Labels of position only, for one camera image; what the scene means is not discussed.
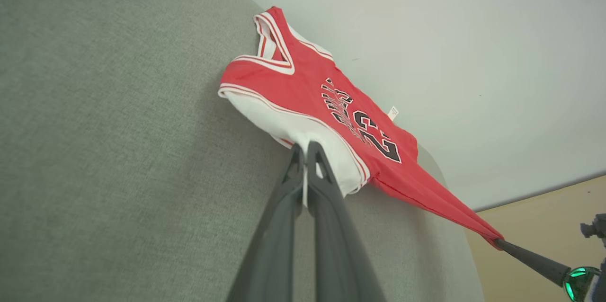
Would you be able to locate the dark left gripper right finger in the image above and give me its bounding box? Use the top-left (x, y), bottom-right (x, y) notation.
top-left (307, 141), bottom-right (386, 302)

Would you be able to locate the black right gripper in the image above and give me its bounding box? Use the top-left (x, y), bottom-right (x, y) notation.
top-left (495, 240), bottom-right (606, 302)

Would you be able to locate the red basketball jersey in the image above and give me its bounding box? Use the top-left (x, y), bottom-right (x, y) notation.
top-left (218, 6), bottom-right (505, 250)

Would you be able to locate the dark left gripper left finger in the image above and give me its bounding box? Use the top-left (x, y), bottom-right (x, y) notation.
top-left (226, 143), bottom-right (304, 302)

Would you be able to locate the grey fabric sofa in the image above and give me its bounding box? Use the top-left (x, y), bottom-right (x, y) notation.
top-left (0, 0), bottom-right (486, 302)

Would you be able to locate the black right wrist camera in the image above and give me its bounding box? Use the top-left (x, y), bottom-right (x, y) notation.
top-left (580, 213), bottom-right (606, 248)

